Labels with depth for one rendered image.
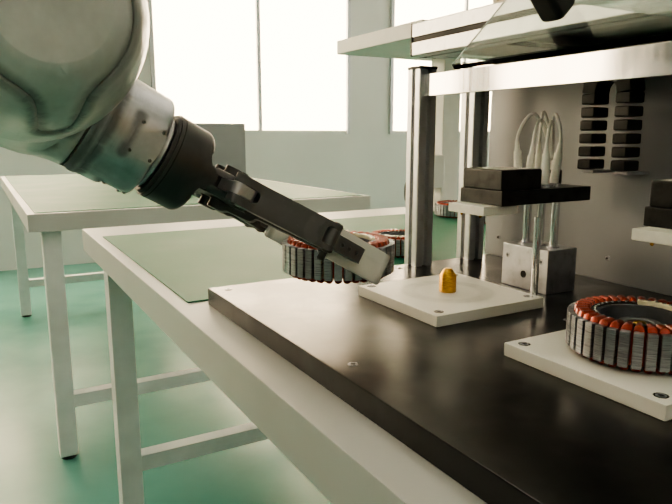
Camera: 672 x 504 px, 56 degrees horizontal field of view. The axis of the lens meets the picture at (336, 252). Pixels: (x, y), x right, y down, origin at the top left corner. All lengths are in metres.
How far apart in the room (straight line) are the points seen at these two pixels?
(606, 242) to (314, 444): 0.54
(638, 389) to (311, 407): 0.24
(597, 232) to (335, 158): 4.97
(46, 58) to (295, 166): 5.32
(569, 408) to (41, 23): 0.40
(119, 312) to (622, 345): 1.19
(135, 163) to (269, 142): 4.99
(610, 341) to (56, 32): 0.42
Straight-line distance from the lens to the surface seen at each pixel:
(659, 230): 0.59
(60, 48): 0.30
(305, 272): 0.59
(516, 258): 0.82
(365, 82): 5.96
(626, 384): 0.51
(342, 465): 0.46
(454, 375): 0.52
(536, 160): 0.83
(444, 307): 0.67
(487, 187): 0.74
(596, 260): 0.91
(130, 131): 0.50
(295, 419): 0.51
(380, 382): 0.50
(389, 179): 6.11
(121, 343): 1.54
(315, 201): 2.13
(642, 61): 0.68
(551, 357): 0.55
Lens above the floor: 0.96
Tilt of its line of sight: 10 degrees down
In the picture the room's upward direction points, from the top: straight up
